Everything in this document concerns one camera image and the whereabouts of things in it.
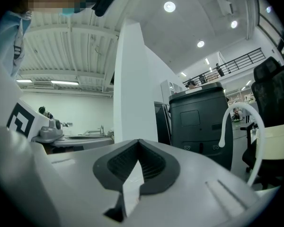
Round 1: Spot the white sink basin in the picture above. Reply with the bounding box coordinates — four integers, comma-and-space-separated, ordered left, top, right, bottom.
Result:
122, 159, 145, 218

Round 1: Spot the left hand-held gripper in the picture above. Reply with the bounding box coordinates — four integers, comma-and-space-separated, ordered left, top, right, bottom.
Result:
0, 53, 115, 150

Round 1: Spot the black head camera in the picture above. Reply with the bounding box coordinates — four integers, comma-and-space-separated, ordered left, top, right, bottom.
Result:
91, 0, 122, 17

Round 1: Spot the wall air conditioner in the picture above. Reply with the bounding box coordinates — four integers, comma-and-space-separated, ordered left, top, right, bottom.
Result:
33, 81, 53, 88

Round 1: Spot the dark grey cabinet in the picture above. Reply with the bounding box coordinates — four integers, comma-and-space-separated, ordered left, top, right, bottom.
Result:
154, 101, 172, 147

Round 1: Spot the white arched cabinet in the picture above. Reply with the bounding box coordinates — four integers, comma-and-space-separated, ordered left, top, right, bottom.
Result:
160, 79, 181, 103

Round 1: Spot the white plastic basket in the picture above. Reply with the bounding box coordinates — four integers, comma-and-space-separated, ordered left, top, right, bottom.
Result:
250, 122, 284, 161

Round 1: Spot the ceiling air conditioner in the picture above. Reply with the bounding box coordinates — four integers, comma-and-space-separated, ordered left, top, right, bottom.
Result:
214, 0, 235, 16

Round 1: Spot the black office chair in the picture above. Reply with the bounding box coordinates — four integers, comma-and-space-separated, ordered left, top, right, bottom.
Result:
240, 56, 284, 189

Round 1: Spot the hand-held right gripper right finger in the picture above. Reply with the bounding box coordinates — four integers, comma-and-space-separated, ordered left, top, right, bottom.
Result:
126, 138, 261, 227

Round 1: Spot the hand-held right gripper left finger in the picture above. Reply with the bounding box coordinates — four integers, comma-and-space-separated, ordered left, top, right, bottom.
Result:
30, 138, 141, 227

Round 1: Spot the white curved faucet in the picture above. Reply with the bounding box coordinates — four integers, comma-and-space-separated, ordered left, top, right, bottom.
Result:
218, 103, 266, 188

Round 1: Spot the person's light blue shirt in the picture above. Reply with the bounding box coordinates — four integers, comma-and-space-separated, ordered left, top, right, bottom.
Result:
0, 9, 33, 78

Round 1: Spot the teal face mask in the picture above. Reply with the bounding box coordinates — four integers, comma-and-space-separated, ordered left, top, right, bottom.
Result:
58, 0, 96, 15

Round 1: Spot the grey backpack strap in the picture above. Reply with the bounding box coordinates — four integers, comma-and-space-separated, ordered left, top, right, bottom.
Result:
13, 27, 24, 61

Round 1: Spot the black cabinet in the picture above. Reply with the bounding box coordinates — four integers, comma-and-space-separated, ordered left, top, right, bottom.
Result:
168, 81, 234, 173

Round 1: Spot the black balcony railing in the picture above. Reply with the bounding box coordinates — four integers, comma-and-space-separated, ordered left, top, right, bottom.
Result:
179, 47, 262, 85

